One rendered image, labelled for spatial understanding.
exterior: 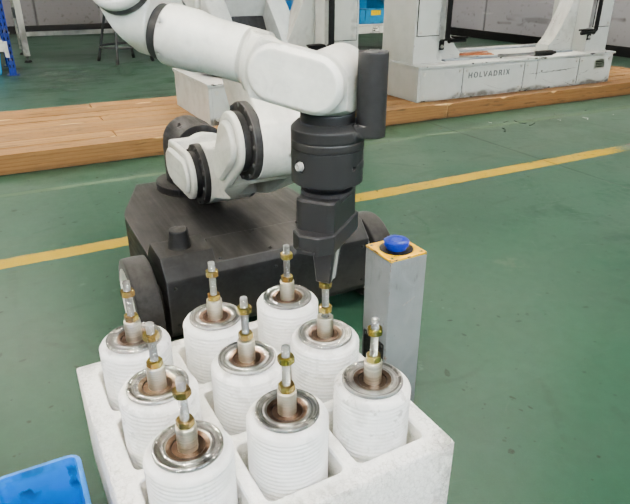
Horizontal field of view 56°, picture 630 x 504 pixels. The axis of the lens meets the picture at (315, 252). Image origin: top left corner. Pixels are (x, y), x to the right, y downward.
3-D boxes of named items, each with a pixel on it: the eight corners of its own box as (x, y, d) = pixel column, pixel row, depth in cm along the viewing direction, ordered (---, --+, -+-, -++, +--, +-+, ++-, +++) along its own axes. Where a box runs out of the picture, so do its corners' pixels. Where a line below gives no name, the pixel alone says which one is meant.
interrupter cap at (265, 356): (210, 374, 75) (210, 370, 75) (227, 341, 82) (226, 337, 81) (269, 380, 74) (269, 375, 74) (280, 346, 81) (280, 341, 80)
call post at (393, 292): (358, 400, 108) (364, 246, 95) (390, 388, 111) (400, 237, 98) (381, 424, 103) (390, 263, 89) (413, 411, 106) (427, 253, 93)
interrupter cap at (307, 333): (346, 354, 79) (346, 350, 79) (291, 347, 80) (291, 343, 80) (356, 325, 86) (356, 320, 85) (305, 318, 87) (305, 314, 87)
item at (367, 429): (357, 527, 75) (362, 415, 68) (318, 477, 83) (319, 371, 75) (416, 496, 80) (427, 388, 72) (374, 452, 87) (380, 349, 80)
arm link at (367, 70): (280, 154, 69) (277, 51, 64) (308, 132, 78) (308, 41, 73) (375, 162, 66) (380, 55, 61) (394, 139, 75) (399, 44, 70)
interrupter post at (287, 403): (286, 403, 70) (285, 380, 69) (301, 411, 69) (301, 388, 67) (272, 413, 68) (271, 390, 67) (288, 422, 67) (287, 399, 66)
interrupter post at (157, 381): (144, 388, 73) (140, 366, 71) (159, 378, 74) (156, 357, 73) (156, 396, 71) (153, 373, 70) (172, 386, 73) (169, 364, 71)
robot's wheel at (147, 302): (125, 326, 131) (112, 244, 123) (148, 320, 134) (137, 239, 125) (147, 375, 115) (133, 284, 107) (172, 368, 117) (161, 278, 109)
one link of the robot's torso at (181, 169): (167, 184, 153) (162, 134, 147) (240, 173, 161) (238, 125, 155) (191, 210, 136) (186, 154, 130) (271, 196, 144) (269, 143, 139)
